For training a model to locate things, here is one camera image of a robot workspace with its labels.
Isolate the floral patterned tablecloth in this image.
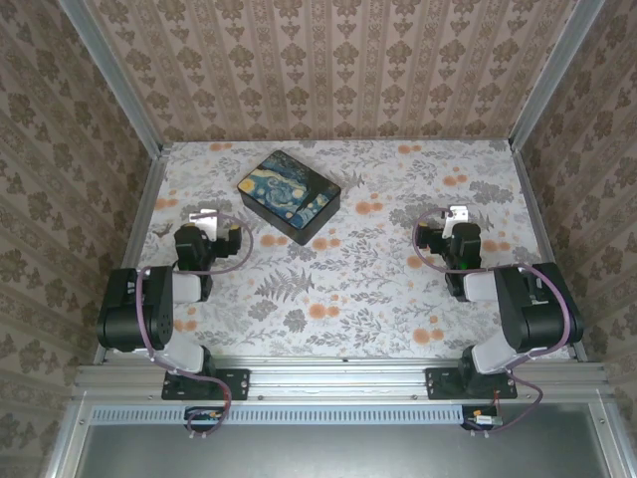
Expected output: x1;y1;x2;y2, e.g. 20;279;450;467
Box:
113;139;571;360

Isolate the small connector board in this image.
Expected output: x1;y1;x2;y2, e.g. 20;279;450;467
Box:
184;405;226;430
461;403;503;432

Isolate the aluminium mounting rail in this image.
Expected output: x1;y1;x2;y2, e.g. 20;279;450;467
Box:
73;358;612;402

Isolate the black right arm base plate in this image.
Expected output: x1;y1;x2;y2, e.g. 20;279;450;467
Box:
425;366;519;401

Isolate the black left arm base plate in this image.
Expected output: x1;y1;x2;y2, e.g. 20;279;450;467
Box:
161;366;251;401

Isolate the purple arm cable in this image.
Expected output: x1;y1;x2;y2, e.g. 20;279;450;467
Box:
135;211;256;442
412;207;584;438

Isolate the grey slotted cable duct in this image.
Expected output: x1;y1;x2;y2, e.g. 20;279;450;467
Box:
91;403;468;426

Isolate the aluminium side rail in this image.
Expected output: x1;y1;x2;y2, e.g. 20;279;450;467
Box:
93;143;173;364
510;141;588;362

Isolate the aluminium frame post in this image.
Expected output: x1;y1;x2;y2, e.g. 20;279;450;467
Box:
508;0;607;150
57;0;166;156

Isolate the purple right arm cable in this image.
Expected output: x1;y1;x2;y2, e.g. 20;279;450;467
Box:
412;207;584;438

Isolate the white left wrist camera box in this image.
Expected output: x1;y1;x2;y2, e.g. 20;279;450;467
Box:
188;209;221;241

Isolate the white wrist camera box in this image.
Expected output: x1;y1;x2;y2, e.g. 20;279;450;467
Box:
188;209;221;241
442;204;471;240

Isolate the black starry night print box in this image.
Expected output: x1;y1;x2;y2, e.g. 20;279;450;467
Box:
236;149;342;246

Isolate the grey metal sheet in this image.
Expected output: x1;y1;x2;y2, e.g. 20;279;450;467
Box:
74;422;623;478

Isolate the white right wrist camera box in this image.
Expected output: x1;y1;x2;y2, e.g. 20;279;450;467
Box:
442;204;471;240

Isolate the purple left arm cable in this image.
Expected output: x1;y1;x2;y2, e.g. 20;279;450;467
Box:
135;211;256;442

